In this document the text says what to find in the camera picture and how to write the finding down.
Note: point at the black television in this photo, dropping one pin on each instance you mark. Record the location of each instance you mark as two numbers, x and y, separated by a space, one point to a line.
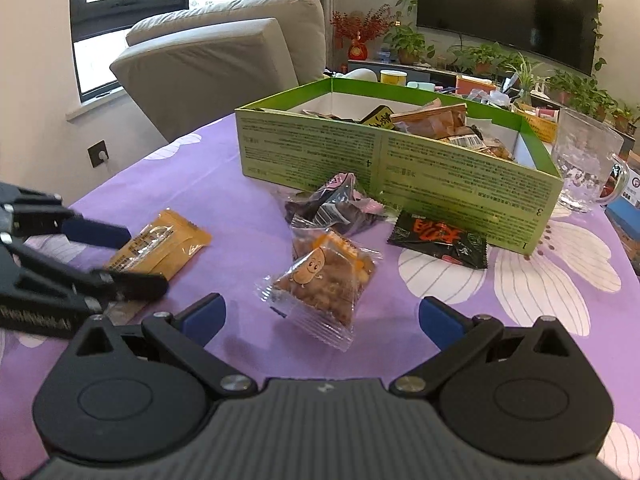
505 10

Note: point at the orange tissue box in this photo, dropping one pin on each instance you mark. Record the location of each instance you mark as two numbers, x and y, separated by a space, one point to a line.
472 84

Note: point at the yellow canister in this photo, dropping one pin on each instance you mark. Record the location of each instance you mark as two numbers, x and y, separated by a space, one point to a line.
392 77

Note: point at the blue and white carton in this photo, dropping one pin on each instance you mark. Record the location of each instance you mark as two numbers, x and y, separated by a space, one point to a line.
625 220

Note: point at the red flower decoration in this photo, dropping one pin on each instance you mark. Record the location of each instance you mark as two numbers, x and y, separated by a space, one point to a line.
357 25

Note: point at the peanut packet with cartoon face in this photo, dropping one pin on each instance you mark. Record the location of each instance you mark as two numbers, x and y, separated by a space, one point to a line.
315 285

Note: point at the dark plum snack packet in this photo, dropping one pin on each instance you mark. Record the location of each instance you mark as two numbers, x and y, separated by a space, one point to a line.
330 205

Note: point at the orange snack packet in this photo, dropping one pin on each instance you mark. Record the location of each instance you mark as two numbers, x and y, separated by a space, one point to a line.
165 240

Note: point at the yellow woven basket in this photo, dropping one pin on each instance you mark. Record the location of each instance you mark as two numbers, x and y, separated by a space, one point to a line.
542 122

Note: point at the black packet with red print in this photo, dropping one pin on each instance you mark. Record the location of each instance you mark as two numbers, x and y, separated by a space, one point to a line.
440 242

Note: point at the clear peanut packet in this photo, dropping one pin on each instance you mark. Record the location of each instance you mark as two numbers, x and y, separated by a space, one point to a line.
305 242

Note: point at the potted green plant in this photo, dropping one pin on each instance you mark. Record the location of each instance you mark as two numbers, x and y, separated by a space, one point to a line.
480 55
407 42
575 87

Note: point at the orange brown snack packets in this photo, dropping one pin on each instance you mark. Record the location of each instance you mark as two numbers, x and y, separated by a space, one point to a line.
425 120

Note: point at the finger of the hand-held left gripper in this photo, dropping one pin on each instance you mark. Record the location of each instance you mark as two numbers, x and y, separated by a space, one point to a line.
135 286
97 232

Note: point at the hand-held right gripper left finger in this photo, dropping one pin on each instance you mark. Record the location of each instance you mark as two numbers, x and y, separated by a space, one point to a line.
202 316

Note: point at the dark television console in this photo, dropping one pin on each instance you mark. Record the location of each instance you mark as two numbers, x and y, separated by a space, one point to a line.
365 66

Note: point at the glass mug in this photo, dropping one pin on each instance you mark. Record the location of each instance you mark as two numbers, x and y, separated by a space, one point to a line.
585 160

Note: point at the clear packet with barcode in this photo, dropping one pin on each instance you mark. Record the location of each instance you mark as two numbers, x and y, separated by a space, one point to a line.
462 139

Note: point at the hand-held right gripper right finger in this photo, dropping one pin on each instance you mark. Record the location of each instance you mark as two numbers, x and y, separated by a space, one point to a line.
441 321

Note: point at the black and yellow packet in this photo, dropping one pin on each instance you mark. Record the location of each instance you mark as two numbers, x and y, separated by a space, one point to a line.
377 119

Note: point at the green cardboard box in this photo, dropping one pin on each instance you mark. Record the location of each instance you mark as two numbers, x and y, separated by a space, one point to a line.
310 155

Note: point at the beige recliner sofa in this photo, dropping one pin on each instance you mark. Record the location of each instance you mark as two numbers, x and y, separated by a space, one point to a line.
215 60

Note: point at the purple floral tablecloth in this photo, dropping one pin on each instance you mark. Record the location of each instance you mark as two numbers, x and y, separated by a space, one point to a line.
225 200

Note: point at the spider plant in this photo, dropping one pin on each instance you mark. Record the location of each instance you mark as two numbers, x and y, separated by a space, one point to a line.
525 72

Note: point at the small potted plant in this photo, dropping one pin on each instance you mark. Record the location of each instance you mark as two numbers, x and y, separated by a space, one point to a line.
622 115

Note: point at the dark wall socket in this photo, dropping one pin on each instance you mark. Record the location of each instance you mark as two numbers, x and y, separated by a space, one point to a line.
98 154

